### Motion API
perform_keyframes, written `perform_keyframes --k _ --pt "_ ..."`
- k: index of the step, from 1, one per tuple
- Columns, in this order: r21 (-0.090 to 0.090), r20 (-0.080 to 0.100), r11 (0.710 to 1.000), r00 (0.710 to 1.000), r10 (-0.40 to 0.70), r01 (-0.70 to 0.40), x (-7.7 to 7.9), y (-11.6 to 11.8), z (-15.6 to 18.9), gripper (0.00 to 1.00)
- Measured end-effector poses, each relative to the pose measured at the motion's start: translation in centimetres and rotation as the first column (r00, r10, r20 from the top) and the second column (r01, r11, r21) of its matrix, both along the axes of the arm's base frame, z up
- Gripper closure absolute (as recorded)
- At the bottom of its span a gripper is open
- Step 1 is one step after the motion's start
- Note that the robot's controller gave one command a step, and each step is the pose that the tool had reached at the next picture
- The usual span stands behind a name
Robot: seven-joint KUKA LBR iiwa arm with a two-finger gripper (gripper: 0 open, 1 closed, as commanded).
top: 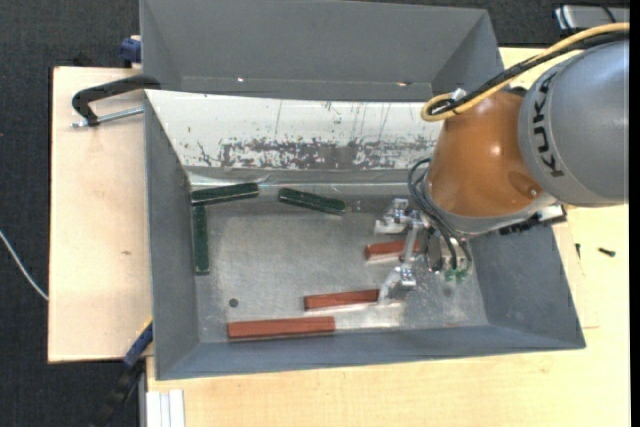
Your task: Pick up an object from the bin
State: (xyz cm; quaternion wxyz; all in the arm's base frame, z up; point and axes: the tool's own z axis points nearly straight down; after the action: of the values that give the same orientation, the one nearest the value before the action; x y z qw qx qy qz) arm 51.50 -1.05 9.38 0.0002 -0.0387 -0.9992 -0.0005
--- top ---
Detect pale wood flat board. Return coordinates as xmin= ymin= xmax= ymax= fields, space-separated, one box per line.
xmin=47 ymin=65 xmax=154 ymax=364

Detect dark green flat block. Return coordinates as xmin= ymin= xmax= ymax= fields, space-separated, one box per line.
xmin=191 ymin=204 xmax=211 ymax=276
xmin=190 ymin=181 xmax=261 ymax=207
xmin=277 ymin=187 xmax=348 ymax=217

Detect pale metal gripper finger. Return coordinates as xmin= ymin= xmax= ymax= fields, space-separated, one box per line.
xmin=374 ymin=198 xmax=422 ymax=237
xmin=377 ymin=265 xmax=418 ymax=305

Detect red-brown flat block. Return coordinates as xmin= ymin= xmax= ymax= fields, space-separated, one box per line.
xmin=363 ymin=239 xmax=422 ymax=263
xmin=226 ymin=315 xmax=337 ymax=342
xmin=303 ymin=288 xmax=382 ymax=313

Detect grey metal bin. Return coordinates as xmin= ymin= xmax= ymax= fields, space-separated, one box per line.
xmin=138 ymin=0 xmax=587 ymax=382

